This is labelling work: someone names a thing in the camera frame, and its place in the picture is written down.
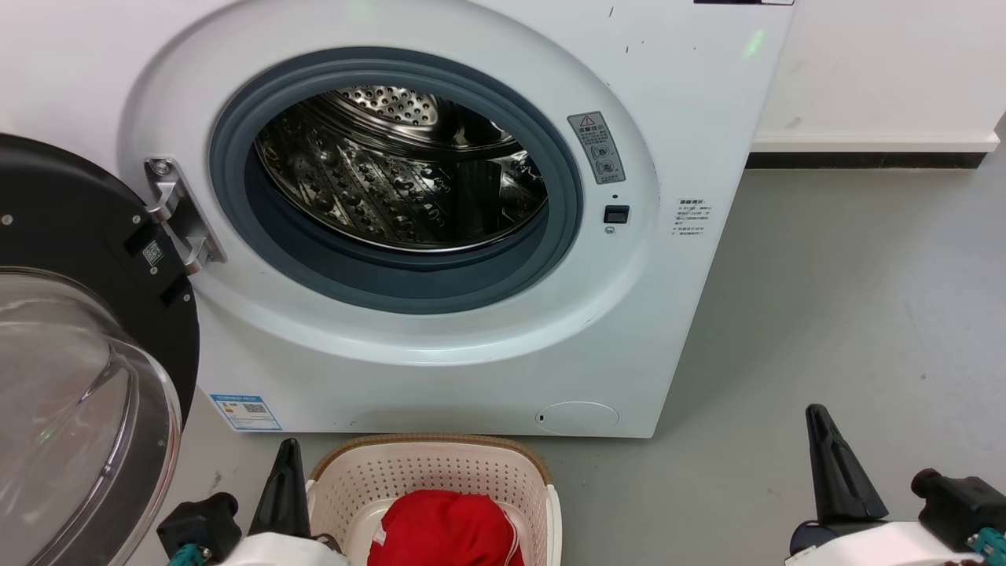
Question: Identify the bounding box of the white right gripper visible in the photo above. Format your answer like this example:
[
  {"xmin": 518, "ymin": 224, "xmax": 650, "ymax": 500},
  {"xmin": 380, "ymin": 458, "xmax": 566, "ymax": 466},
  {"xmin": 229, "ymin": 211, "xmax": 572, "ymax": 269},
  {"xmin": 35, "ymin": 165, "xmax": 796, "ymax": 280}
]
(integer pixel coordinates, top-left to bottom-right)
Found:
[{"xmin": 786, "ymin": 404, "xmax": 985, "ymax": 566}]

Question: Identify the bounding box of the cream plastic laundry basket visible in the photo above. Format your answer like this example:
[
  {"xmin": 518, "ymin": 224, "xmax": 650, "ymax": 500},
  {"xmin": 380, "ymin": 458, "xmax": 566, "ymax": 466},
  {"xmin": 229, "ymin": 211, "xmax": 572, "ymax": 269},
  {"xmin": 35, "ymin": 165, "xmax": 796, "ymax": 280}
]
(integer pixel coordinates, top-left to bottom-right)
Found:
[{"xmin": 305, "ymin": 434, "xmax": 563, "ymax": 566}]

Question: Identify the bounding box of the teal right camera cable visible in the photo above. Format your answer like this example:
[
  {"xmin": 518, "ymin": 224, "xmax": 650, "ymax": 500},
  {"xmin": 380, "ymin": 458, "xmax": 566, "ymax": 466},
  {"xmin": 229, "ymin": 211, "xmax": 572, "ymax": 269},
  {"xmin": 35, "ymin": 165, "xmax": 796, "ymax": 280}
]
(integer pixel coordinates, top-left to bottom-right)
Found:
[{"xmin": 968, "ymin": 528, "xmax": 1006, "ymax": 566}]

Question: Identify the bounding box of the silver metal door hinge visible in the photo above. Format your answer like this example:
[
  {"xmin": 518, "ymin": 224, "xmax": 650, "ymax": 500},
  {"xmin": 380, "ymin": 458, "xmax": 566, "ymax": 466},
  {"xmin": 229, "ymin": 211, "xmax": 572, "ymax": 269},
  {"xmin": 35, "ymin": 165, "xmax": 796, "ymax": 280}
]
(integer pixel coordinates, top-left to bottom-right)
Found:
[{"xmin": 145, "ymin": 157, "xmax": 229, "ymax": 276}]

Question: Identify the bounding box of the grey warning label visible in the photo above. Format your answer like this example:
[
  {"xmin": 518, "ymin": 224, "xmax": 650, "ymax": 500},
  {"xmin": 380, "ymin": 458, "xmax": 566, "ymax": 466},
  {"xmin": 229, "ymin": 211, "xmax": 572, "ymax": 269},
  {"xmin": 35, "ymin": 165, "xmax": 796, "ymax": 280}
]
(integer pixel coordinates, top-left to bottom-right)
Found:
[{"xmin": 567, "ymin": 111, "xmax": 627, "ymax": 186}]

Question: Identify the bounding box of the black round washer door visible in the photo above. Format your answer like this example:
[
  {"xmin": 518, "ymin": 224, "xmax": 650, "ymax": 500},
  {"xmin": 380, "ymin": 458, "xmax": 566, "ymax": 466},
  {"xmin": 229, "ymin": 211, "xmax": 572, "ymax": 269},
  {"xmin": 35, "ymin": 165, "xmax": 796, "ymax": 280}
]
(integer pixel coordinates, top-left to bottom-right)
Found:
[{"xmin": 0, "ymin": 134, "xmax": 201, "ymax": 566}]

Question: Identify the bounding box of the grey rubber door gasket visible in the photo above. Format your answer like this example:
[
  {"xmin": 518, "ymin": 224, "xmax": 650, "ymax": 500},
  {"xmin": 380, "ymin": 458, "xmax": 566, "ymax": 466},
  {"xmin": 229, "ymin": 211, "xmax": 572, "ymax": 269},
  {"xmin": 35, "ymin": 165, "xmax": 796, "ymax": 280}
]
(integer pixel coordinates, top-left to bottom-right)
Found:
[{"xmin": 208, "ymin": 47, "xmax": 584, "ymax": 315}]

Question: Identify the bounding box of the white front-load washing machine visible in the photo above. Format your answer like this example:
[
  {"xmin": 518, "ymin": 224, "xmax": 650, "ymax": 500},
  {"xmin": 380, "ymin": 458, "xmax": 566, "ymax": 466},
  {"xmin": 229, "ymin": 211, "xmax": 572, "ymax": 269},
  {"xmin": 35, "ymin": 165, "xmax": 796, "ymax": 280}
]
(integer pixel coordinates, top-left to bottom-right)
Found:
[{"xmin": 0, "ymin": 0, "xmax": 796, "ymax": 439}]

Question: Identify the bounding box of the stainless steel washing machine drum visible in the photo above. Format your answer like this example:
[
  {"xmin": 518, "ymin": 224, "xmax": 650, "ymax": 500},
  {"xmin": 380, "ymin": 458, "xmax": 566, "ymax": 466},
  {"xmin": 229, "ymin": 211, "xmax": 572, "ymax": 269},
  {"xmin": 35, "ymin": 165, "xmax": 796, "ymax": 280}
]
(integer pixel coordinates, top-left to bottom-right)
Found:
[{"xmin": 254, "ymin": 86, "xmax": 549, "ymax": 254}]

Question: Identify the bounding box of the red garment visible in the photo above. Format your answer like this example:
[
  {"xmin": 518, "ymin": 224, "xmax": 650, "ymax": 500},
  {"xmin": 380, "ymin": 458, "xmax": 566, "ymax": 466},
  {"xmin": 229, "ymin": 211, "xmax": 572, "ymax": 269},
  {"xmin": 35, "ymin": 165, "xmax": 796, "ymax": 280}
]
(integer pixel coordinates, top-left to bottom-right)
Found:
[{"xmin": 368, "ymin": 490, "xmax": 526, "ymax": 566}]

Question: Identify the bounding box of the black baseboard strip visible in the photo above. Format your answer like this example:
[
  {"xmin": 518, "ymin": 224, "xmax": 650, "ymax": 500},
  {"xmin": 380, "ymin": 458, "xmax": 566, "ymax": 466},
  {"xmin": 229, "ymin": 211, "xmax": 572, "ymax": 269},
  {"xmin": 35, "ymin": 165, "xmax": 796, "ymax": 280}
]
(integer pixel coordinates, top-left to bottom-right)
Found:
[{"xmin": 745, "ymin": 153, "xmax": 987, "ymax": 171}]

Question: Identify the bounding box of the blue energy label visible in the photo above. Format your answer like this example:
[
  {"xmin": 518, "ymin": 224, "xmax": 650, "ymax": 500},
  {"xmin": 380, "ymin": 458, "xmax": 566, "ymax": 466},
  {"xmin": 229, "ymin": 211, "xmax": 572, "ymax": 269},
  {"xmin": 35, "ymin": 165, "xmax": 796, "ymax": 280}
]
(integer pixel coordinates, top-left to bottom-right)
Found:
[{"xmin": 211, "ymin": 394, "xmax": 282, "ymax": 432}]

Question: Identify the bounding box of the small white text sticker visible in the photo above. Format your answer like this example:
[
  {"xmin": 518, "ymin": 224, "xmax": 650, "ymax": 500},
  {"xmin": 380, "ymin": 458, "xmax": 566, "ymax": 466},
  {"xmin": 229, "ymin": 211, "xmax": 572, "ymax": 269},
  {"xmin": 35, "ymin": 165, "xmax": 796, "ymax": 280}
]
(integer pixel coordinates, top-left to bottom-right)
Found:
[{"xmin": 674, "ymin": 197, "xmax": 714, "ymax": 239}]

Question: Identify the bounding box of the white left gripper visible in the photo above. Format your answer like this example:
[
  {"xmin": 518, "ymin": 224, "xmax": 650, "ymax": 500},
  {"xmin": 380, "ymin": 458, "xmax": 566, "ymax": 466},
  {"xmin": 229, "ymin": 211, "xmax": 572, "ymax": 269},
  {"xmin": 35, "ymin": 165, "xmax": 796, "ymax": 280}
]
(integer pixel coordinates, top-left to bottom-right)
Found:
[{"xmin": 220, "ymin": 438, "xmax": 351, "ymax": 566}]

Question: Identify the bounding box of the round white filter cover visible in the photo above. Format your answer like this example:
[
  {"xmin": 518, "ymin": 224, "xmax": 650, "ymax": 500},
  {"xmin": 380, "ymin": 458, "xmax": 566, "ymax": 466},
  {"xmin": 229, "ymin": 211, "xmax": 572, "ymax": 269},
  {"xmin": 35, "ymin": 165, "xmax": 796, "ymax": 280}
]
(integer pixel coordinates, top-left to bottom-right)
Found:
[{"xmin": 536, "ymin": 401, "xmax": 620, "ymax": 436}]

